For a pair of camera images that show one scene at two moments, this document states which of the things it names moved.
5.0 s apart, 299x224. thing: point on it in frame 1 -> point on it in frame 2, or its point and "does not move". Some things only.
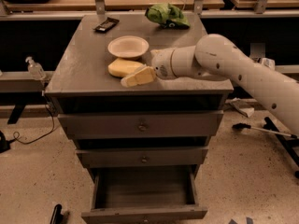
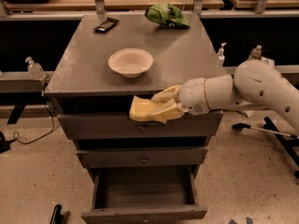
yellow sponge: (121, 67) -> (141, 108)
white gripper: (161, 63) -> (192, 95)
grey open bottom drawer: (149, 194) does not move
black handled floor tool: (242, 125) does not move
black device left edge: (4, 144) does not move
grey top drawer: (140, 124) does not move
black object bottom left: (57, 217) does not move
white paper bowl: (128, 46) -> (131, 63)
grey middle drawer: (142, 156) does not move
